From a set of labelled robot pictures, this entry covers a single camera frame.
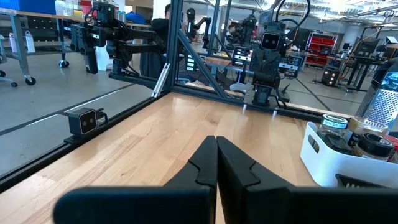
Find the left gripper black cable loop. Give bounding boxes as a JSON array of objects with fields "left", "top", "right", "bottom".
[{"left": 275, "top": 0, "right": 312, "bottom": 35}]

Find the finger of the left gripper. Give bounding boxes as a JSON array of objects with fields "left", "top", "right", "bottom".
[
  {"left": 269, "top": 95, "right": 282, "bottom": 121},
  {"left": 241, "top": 90, "right": 254, "bottom": 114}
]

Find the black slotted plastic basket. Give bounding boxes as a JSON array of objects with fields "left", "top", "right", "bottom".
[{"left": 335, "top": 173, "right": 389, "bottom": 189}]

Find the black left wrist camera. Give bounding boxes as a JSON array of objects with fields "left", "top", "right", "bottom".
[{"left": 259, "top": 21, "right": 287, "bottom": 52}]

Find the grey rolling workbench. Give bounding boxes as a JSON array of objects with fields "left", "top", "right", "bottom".
[{"left": 0, "top": 7, "right": 74, "bottom": 86}]

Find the black aluminium table frame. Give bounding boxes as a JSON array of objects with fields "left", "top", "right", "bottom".
[{"left": 0, "top": 0, "right": 354, "bottom": 194}]

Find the white plastic bin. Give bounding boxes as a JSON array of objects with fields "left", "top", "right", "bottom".
[{"left": 300, "top": 121, "right": 398, "bottom": 189}]

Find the metal box grater black handle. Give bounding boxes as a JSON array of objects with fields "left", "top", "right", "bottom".
[{"left": 354, "top": 57, "right": 398, "bottom": 131}]

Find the silver frame bracket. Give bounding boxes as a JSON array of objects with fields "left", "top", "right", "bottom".
[{"left": 151, "top": 63, "right": 171, "bottom": 98}]

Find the smoked paprika tin red lid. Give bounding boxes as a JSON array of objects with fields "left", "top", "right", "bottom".
[{"left": 385, "top": 134, "right": 398, "bottom": 163}]

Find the black-lidded herb jar green label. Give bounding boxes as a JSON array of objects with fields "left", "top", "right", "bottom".
[{"left": 354, "top": 133, "right": 396, "bottom": 161}]

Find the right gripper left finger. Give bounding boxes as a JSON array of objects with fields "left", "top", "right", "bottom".
[{"left": 52, "top": 135, "right": 218, "bottom": 224}]

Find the small black camera box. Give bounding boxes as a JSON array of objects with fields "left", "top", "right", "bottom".
[{"left": 63, "top": 107, "right": 109, "bottom": 138}]

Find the person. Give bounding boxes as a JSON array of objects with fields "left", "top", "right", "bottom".
[
  {"left": 225, "top": 24, "right": 238, "bottom": 42},
  {"left": 139, "top": 3, "right": 187, "bottom": 80}
]

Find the white bottle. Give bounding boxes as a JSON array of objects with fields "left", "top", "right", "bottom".
[
  {"left": 24, "top": 30, "right": 36, "bottom": 54},
  {"left": 8, "top": 32, "right": 17, "bottom": 54}
]

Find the dark rectangular box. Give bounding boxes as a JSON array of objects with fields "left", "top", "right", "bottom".
[{"left": 323, "top": 133, "right": 354, "bottom": 155}]

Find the red shelving rack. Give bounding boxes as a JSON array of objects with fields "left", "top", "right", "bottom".
[{"left": 306, "top": 32, "right": 337, "bottom": 68}]

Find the green-lidded oregano glass jar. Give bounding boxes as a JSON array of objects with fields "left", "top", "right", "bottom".
[{"left": 317, "top": 114, "right": 349, "bottom": 141}]

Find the blue storage bin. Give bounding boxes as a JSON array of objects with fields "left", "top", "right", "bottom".
[{"left": 0, "top": 0, "right": 57, "bottom": 16}]

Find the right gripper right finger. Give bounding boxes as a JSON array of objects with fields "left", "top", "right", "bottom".
[{"left": 216, "top": 136, "right": 398, "bottom": 224}]

